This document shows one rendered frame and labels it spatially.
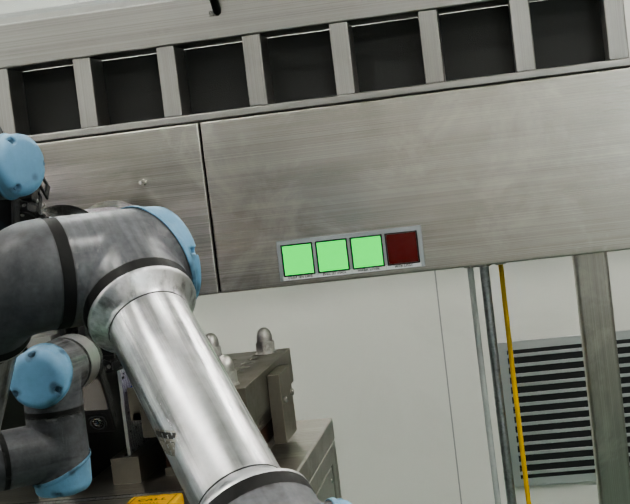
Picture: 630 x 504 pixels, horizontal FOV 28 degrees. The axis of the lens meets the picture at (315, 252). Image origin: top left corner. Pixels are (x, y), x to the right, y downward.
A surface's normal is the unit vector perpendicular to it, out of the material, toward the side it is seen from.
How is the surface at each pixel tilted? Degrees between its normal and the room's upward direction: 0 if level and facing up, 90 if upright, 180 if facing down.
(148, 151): 90
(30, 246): 57
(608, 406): 90
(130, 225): 39
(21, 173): 90
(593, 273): 90
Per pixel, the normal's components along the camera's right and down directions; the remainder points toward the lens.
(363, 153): -0.15, 0.07
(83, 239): 0.31, -0.58
